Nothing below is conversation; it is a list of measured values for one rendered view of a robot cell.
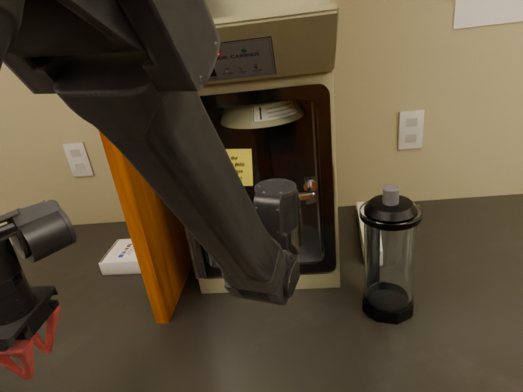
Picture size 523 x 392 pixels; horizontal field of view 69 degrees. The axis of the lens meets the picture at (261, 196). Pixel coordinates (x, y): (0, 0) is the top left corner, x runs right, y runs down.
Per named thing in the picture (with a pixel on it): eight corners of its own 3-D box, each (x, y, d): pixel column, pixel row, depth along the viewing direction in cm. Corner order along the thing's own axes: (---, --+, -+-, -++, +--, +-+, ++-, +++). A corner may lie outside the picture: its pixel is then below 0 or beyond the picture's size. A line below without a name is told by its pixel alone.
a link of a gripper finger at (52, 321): (76, 340, 58) (56, 291, 54) (50, 380, 52) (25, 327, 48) (35, 341, 59) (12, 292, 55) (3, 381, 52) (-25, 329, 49)
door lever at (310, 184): (268, 194, 76) (267, 183, 74) (317, 191, 74) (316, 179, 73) (267, 207, 71) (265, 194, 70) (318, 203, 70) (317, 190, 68)
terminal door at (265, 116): (200, 277, 86) (160, 99, 70) (336, 271, 83) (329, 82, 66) (199, 279, 86) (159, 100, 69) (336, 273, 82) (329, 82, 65)
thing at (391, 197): (366, 207, 75) (366, 176, 72) (415, 209, 72) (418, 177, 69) (361, 231, 67) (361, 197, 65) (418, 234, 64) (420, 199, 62)
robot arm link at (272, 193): (225, 292, 50) (289, 303, 47) (214, 215, 45) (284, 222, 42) (256, 244, 60) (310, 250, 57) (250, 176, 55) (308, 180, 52)
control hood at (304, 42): (153, 89, 69) (140, 29, 65) (334, 69, 66) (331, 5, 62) (130, 101, 59) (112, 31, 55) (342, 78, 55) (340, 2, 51)
